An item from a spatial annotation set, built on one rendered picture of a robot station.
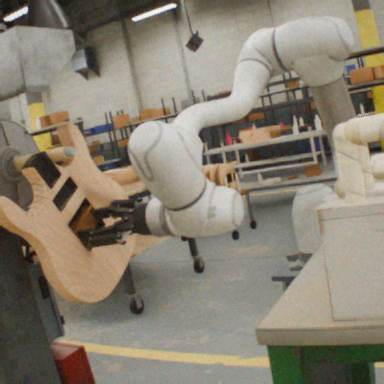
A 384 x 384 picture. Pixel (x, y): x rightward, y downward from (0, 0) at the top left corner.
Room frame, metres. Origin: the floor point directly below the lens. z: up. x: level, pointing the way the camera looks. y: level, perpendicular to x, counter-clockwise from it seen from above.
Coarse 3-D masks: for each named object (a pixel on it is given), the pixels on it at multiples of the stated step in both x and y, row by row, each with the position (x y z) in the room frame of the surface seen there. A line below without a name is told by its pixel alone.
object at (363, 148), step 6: (360, 144) 0.69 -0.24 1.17; (366, 144) 0.69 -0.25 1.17; (360, 150) 0.69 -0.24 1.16; (366, 150) 0.69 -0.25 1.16; (360, 156) 0.69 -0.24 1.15; (366, 156) 0.69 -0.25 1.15; (366, 162) 0.69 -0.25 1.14; (366, 168) 0.69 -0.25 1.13; (366, 174) 0.69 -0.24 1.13; (372, 174) 0.70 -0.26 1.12; (366, 180) 0.69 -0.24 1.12; (372, 180) 0.69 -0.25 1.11; (366, 186) 0.69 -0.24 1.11; (372, 186) 0.69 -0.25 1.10
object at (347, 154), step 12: (336, 144) 0.63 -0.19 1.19; (348, 144) 0.62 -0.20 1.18; (336, 156) 0.63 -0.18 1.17; (348, 156) 0.62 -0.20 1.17; (348, 168) 0.62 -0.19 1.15; (360, 168) 0.62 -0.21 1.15; (348, 180) 0.62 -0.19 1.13; (360, 180) 0.62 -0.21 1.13; (348, 192) 0.62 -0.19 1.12; (360, 192) 0.62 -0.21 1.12
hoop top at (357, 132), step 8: (360, 120) 0.61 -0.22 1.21; (368, 120) 0.61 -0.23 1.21; (376, 120) 0.60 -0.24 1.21; (336, 128) 0.63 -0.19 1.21; (344, 128) 0.62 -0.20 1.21; (352, 128) 0.61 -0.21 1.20; (360, 128) 0.61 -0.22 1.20; (368, 128) 0.60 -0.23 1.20; (376, 128) 0.59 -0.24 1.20; (344, 136) 0.62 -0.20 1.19; (352, 136) 0.61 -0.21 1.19; (360, 136) 0.61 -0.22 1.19; (368, 136) 0.60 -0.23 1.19; (376, 136) 0.60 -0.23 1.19
